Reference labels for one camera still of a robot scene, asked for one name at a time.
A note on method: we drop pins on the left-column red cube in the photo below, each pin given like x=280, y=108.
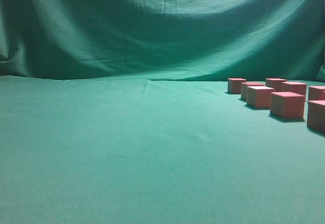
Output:
x=234, y=85
x=259, y=96
x=287, y=105
x=244, y=87

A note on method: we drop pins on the right-column red cube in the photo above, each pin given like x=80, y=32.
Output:
x=275, y=83
x=316, y=93
x=315, y=117
x=295, y=87

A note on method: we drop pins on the green cloth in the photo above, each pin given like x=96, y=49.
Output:
x=117, y=111

